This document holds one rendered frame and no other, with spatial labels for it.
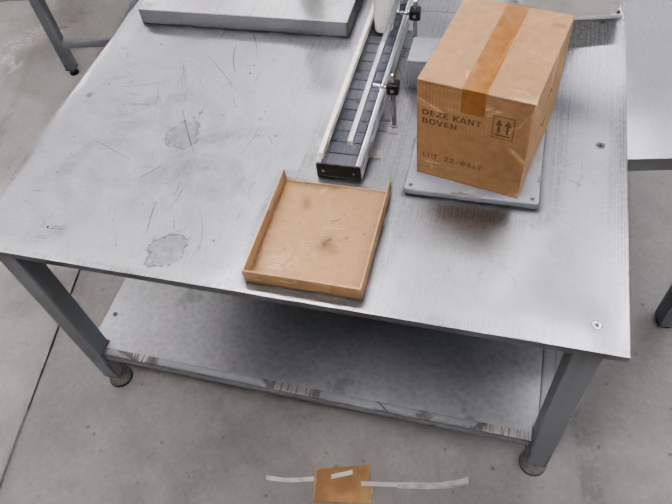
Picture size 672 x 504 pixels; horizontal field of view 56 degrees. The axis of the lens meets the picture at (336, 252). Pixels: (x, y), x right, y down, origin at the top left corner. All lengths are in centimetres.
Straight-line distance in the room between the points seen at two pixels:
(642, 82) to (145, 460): 181
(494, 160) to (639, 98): 52
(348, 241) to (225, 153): 44
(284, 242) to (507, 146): 52
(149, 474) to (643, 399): 156
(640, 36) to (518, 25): 60
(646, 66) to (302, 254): 104
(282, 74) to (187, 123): 30
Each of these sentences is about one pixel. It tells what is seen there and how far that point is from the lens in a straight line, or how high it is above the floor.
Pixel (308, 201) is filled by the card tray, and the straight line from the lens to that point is 149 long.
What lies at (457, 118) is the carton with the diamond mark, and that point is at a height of 104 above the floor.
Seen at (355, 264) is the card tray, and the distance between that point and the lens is 136.
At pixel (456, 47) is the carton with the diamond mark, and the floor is 112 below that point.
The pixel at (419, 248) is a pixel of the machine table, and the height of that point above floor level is 83.
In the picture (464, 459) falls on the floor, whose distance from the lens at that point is 205.
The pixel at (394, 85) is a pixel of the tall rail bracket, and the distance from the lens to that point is 154.
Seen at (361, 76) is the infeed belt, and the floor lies 88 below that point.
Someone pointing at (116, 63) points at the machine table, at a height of 83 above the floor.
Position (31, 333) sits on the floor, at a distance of 262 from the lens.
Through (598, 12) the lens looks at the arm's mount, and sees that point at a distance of 203.
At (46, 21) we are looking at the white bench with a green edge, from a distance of 348.
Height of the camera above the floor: 194
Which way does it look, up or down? 53 degrees down
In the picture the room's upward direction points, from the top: 9 degrees counter-clockwise
